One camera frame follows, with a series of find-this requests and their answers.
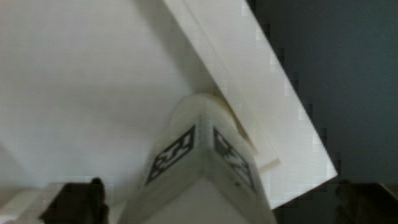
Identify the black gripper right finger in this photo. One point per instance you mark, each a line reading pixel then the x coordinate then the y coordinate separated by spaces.
pixel 366 204

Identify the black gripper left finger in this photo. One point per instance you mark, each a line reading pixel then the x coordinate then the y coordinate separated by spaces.
pixel 78 206

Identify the white square tabletop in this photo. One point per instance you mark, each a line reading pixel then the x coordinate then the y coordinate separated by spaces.
pixel 103 60

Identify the white leg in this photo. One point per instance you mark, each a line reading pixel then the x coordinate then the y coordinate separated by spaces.
pixel 199 188

